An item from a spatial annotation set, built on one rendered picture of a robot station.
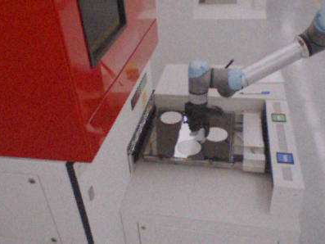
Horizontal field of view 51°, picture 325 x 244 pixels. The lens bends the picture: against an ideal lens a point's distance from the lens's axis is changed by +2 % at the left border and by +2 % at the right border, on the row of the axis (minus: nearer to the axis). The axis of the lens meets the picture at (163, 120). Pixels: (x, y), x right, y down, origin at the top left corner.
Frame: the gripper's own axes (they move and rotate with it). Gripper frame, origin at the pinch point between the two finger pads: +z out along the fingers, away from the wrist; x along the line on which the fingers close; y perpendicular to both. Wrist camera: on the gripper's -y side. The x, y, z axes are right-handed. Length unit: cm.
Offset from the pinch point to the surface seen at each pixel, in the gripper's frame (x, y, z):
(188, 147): 0.4, 7.0, 1.2
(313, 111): -90, -169, 91
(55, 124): 26, 55, -43
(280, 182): 37.1, -7.5, -4.8
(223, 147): 7.2, -5.7, 1.4
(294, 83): -140, -193, 91
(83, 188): 26, 53, -21
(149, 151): -5.6, 22.2, 1.3
